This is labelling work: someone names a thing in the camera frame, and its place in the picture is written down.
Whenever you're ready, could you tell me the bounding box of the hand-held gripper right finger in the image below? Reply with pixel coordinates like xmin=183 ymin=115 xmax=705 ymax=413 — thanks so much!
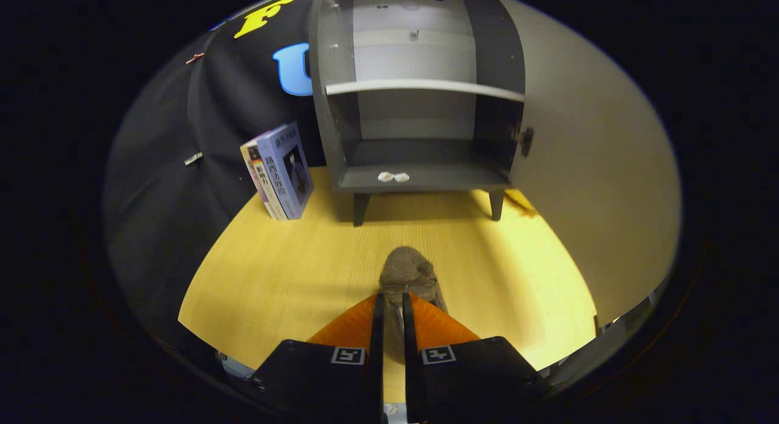
xmin=402 ymin=292 xmax=551 ymax=424

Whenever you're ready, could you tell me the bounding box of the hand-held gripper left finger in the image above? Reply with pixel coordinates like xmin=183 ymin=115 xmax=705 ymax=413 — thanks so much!
xmin=250 ymin=292 xmax=385 ymax=424

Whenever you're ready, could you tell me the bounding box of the grey shoe cabinet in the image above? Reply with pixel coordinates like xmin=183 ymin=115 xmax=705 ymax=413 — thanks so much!
xmin=307 ymin=0 xmax=527 ymax=227

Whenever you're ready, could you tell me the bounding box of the beige shoe cabinet door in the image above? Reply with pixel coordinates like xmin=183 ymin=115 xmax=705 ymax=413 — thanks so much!
xmin=496 ymin=0 xmax=682 ymax=327

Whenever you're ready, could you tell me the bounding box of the blue cover book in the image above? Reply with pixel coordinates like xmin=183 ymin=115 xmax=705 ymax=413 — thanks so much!
xmin=256 ymin=121 xmax=315 ymax=221

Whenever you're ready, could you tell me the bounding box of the black backdrop cloth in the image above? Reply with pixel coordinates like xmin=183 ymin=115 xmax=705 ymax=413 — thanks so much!
xmin=103 ymin=0 xmax=332 ymax=352

